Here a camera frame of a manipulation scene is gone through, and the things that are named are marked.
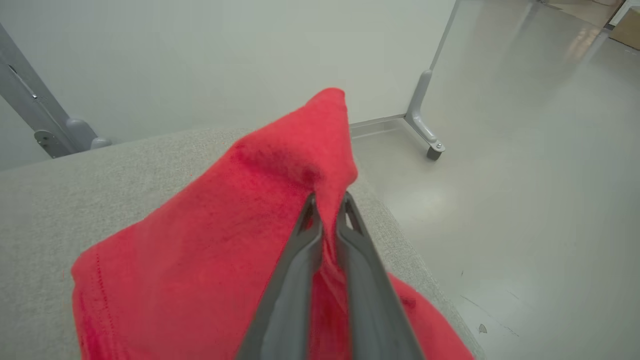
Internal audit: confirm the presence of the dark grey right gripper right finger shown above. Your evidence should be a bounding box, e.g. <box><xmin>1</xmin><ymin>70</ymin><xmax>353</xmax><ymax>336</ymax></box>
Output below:
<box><xmin>335</xmin><ymin>191</ymin><xmax>427</xmax><ymax>360</ymax></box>

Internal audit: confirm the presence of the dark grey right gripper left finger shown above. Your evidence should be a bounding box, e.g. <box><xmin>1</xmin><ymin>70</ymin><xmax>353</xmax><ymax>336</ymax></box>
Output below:
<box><xmin>235</xmin><ymin>192</ymin><xmax>324</xmax><ymax>360</ymax></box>

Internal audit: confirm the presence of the red shirt with white stripes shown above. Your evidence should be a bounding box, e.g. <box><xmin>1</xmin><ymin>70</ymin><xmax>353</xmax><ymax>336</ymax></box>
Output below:
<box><xmin>70</xmin><ymin>87</ymin><xmax>475</xmax><ymax>360</ymax></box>

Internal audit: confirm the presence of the brown cardboard box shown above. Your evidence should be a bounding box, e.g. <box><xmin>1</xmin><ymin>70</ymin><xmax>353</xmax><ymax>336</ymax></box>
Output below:
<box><xmin>608</xmin><ymin>7</ymin><xmax>640</xmax><ymax>51</ymax></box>

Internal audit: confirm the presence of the grey partition base rail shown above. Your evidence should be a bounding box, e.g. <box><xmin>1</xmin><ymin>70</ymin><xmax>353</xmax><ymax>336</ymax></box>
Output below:
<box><xmin>349</xmin><ymin>114</ymin><xmax>407</xmax><ymax>139</ymax></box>

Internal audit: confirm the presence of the grey metal partition post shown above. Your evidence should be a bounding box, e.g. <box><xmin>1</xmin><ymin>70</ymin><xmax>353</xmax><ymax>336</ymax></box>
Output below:
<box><xmin>0</xmin><ymin>22</ymin><xmax>112</xmax><ymax>160</ymax></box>
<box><xmin>404</xmin><ymin>0</ymin><xmax>461</xmax><ymax>154</ymax></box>

